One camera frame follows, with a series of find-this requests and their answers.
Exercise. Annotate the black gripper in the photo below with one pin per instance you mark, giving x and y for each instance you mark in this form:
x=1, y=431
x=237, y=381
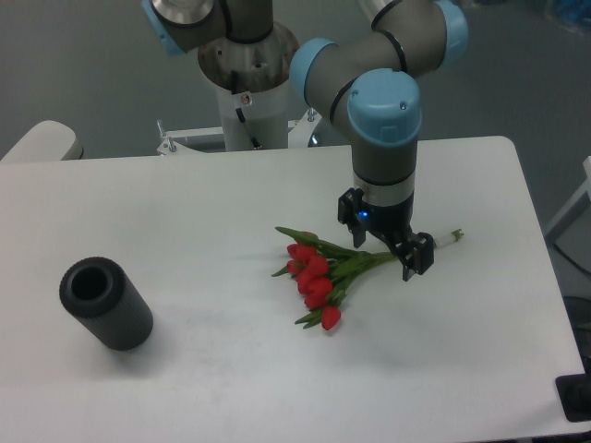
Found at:
x=391, y=225

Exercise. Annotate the red tulip bouquet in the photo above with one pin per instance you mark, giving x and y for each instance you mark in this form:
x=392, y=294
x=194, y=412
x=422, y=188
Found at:
x=323, y=273

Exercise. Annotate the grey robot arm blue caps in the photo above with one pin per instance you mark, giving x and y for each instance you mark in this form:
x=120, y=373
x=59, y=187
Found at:
x=366, y=90

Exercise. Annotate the white furniture at right edge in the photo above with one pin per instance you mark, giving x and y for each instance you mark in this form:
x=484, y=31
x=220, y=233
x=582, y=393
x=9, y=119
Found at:
x=571, y=210

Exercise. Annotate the black box at table edge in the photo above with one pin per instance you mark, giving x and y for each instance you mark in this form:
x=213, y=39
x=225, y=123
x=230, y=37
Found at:
x=574, y=393

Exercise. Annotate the black ribbed cylindrical vase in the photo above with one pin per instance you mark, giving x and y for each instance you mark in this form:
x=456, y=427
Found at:
x=99, y=295

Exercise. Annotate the white chair seat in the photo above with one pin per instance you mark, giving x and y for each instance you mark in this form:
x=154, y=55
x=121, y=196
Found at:
x=48, y=141

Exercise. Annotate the white metal base frame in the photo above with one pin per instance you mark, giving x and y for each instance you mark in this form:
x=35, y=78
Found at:
x=302, y=133

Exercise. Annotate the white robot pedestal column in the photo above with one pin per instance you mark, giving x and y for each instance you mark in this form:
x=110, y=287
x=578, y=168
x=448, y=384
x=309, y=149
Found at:
x=251, y=83

